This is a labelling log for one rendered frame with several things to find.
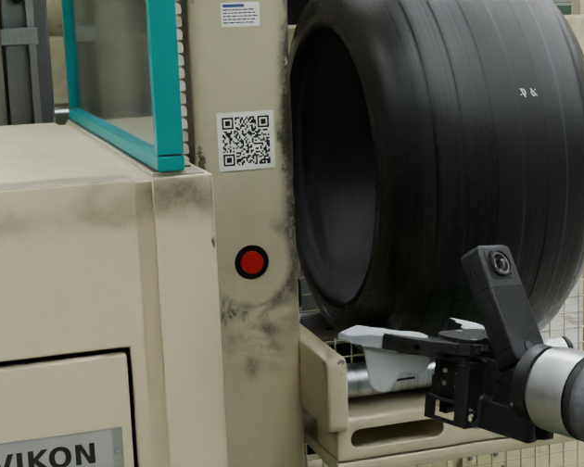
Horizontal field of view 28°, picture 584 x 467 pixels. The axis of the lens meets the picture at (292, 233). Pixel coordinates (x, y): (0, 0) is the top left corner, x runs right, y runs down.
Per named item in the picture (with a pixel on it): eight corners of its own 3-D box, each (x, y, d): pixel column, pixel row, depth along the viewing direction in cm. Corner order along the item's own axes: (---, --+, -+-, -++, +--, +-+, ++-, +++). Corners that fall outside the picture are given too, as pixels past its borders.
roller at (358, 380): (336, 404, 151) (336, 371, 150) (325, 394, 155) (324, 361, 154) (576, 371, 161) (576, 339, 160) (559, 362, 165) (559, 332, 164)
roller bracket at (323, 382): (329, 435, 147) (326, 361, 145) (248, 354, 185) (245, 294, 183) (353, 432, 148) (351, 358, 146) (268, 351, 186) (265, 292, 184)
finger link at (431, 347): (378, 351, 108) (474, 362, 106) (380, 335, 108) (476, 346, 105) (387, 343, 112) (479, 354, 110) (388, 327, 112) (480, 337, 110)
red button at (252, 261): (242, 275, 152) (241, 253, 151) (238, 272, 153) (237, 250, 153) (264, 272, 153) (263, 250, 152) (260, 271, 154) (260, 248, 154)
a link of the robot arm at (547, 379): (564, 357, 97) (622, 350, 102) (521, 347, 100) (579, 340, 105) (556, 445, 97) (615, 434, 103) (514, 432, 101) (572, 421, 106)
